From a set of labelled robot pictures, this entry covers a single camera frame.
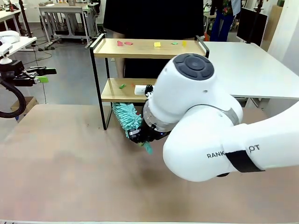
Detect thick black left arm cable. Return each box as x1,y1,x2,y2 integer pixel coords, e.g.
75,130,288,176
0,77,27,119

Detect white table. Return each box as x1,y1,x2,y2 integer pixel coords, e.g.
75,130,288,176
203,41,299,110

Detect wooden shelf with black frame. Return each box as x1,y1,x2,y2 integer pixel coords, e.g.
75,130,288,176
89,33,210,131

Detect cardboard box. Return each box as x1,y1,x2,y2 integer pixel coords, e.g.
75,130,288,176
10,96,39,116

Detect black velcro strap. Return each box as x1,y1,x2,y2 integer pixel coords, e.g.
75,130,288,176
225,150,266,173

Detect black monitor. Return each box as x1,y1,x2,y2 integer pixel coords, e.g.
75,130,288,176
236,7,268,47

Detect small white desk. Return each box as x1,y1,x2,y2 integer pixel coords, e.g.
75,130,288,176
14,36,38,51

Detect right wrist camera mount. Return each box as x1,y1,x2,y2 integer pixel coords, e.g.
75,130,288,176
135,84,150,96

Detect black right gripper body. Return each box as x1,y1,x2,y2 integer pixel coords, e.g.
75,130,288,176
139,120,173,144

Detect person's right forearm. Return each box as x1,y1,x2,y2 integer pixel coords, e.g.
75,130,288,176
115,57,125,79

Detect grey frame workbench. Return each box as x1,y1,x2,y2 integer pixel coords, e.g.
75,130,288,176
38,6,99,45

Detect person in blue trousers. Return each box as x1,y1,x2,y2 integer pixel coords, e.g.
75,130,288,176
211,0,241,42

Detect brown cardboard panel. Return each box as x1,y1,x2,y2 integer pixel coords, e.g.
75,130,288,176
266,4,284,53

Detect black stand pole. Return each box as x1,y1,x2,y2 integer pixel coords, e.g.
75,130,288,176
246,0,264,45

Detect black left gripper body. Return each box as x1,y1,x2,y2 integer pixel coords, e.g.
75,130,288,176
0,60,36,87

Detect white lab desk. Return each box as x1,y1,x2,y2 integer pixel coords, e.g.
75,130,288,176
0,9,21,33

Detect black tripod pole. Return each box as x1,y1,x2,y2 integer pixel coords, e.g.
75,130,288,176
18,0,33,38

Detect teal microfibre duster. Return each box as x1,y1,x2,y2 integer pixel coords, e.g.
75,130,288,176
112,102,154,155

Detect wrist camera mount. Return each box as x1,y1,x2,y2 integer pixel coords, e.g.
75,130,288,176
0,43,14,65
135,84,150,96

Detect person in black shirt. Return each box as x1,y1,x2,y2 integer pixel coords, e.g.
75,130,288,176
102,0,205,80

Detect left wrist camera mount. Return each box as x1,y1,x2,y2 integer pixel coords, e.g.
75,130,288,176
0,43,14,65

